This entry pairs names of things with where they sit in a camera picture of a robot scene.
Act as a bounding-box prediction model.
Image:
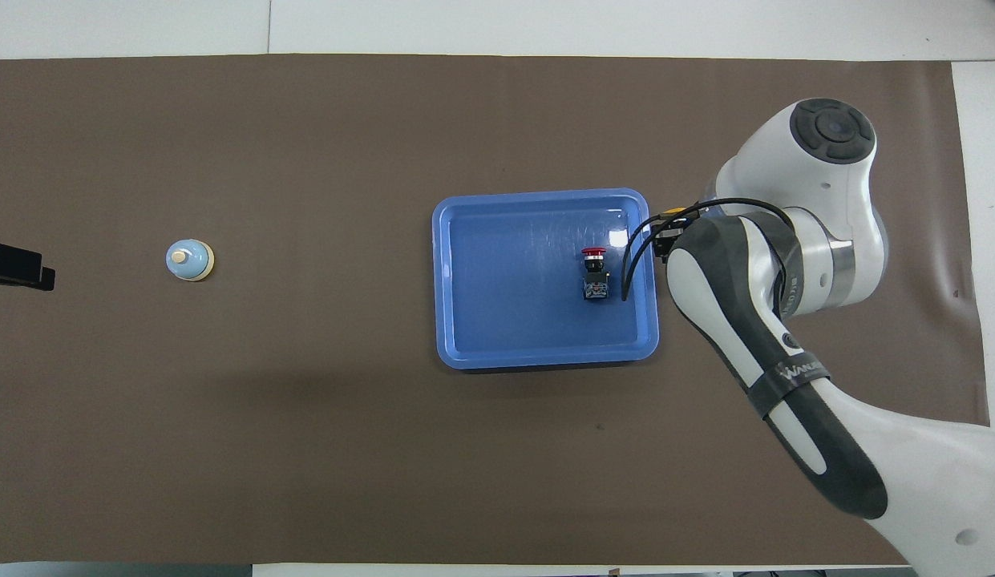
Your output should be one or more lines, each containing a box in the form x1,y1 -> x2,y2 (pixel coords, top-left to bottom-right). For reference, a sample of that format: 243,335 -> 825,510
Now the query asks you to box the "red push button switch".
580,247 -> 612,304

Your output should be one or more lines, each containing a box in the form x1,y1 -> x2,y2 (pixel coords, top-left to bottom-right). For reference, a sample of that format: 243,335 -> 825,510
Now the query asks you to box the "light blue service bell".
165,239 -> 216,283

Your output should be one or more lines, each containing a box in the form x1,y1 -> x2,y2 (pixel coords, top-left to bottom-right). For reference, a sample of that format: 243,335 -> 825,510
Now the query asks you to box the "blue plastic tray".
431,188 -> 660,371

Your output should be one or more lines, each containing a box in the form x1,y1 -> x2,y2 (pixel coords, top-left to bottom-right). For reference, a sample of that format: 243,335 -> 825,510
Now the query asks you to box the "brown table mat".
0,53 -> 995,566

